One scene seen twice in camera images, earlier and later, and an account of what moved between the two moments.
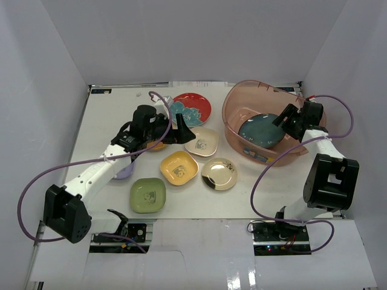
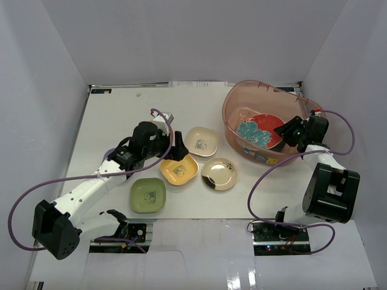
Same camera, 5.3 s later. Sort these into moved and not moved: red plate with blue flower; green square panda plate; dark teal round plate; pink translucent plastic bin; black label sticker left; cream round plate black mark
Moved: red plate with blue flower; dark teal round plate
Not moved: green square panda plate; cream round plate black mark; black label sticker left; pink translucent plastic bin
